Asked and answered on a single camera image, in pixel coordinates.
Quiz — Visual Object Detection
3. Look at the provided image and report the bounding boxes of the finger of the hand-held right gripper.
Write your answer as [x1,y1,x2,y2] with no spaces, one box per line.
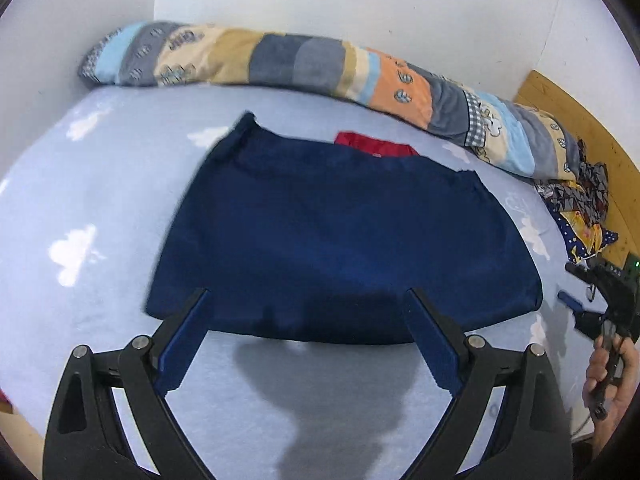
[557,290,601,333]
[565,261,607,286]

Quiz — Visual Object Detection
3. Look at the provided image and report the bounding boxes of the person's right hand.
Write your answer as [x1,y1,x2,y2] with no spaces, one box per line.
[582,334,640,456]

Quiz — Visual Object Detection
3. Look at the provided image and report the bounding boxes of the navy dotted yellow garment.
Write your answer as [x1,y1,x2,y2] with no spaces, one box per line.
[554,207,622,264]

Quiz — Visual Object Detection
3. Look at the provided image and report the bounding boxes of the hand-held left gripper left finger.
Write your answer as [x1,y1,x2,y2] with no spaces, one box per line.
[42,287,213,480]

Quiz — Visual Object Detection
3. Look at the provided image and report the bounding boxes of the wooden headboard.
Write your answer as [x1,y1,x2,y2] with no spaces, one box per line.
[512,69,640,272]

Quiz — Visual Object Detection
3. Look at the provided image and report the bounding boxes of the navy shirt with red collar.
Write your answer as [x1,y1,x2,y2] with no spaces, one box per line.
[145,111,544,346]

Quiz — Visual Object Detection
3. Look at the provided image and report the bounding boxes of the patchwork printed quilt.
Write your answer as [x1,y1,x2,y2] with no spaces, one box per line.
[77,20,584,182]

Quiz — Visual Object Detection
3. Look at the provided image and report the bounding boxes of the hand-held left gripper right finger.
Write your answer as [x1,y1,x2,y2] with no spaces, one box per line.
[404,287,574,480]

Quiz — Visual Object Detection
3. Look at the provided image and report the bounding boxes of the light blue bed sheet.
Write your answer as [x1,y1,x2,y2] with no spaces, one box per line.
[0,82,596,480]

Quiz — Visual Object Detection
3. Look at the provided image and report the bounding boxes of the grey patterned garment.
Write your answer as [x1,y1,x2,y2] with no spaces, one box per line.
[532,137,612,223]

